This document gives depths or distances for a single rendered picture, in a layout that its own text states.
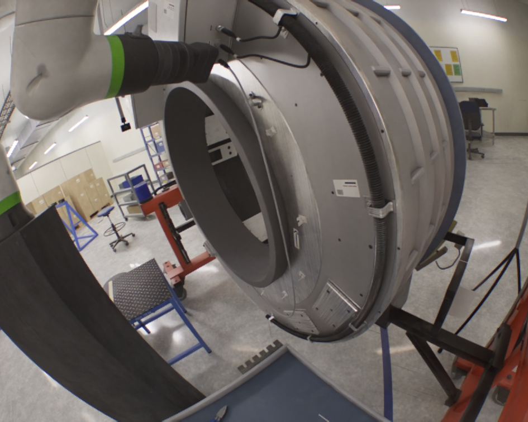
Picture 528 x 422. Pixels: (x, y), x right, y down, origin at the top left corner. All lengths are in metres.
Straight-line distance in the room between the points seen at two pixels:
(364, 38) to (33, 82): 0.48
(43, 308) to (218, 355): 1.30
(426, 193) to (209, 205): 1.06
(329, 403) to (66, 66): 0.87
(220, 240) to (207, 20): 0.98
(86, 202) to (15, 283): 7.13
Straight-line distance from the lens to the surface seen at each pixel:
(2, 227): 0.73
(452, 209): 0.83
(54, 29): 0.28
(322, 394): 0.77
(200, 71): 0.44
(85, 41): 0.30
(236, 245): 1.17
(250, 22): 0.49
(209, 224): 1.24
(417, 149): 0.44
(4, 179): 0.74
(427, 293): 1.92
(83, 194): 7.76
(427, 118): 0.54
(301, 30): 0.37
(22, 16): 0.30
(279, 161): 0.49
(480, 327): 1.85
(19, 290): 0.73
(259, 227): 1.28
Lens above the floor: 1.39
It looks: 25 degrees down
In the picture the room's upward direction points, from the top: 15 degrees counter-clockwise
